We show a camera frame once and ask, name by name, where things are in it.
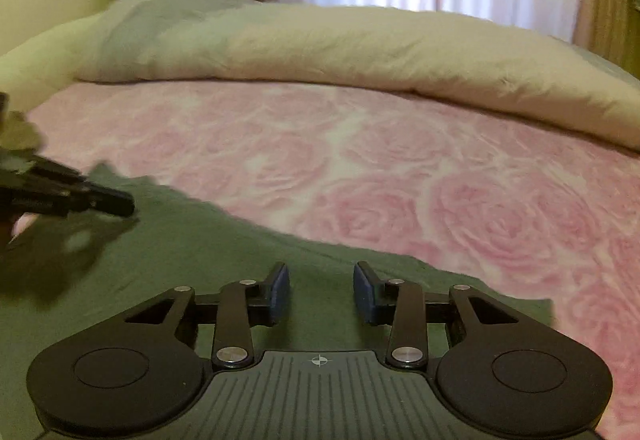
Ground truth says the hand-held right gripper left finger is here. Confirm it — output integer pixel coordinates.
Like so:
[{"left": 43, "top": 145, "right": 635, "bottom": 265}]
[{"left": 125, "top": 261, "right": 292, "bottom": 371}]

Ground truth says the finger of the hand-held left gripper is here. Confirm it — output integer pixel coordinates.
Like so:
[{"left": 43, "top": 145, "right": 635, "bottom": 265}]
[{"left": 35, "top": 157, "right": 137, "bottom": 220}]

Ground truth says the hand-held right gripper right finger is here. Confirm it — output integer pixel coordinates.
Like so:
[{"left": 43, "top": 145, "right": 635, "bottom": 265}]
[{"left": 352, "top": 261, "right": 521, "bottom": 370}]

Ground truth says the grey-green knitted garment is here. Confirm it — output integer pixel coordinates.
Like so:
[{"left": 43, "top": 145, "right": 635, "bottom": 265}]
[{"left": 0, "top": 162, "right": 556, "bottom": 440}]

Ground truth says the pink floral blanket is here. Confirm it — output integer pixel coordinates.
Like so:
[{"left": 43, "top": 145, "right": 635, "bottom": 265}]
[{"left": 25, "top": 80, "right": 640, "bottom": 431}]

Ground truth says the cream duvet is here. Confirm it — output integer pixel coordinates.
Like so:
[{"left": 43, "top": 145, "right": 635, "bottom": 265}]
[{"left": 0, "top": 0, "right": 640, "bottom": 156}]

